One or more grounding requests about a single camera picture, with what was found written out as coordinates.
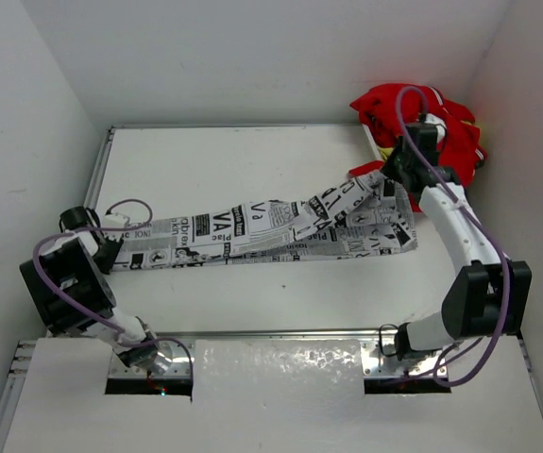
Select white front cover board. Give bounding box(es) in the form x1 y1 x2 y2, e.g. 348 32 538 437
5 338 543 452

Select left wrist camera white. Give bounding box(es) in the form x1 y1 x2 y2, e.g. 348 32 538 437
101 212 130 230

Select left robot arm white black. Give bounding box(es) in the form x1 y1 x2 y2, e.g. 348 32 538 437
19 203 160 372

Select red trousers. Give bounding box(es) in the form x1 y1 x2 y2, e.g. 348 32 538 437
348 83 488 216

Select newspaper print trousers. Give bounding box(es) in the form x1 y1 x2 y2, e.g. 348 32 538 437
113 171 417 271

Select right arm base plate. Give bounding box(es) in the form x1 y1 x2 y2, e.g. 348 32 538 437
360 337 439 380

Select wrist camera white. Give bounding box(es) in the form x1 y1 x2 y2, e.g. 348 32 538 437
101 212 130 230
418 113 448 144

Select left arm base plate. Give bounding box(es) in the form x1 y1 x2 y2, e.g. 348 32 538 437
108 339 195 379

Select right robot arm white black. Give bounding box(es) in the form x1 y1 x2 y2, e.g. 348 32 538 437
382 123 532 360

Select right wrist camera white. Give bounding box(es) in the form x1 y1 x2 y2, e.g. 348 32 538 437
418 113 448 144

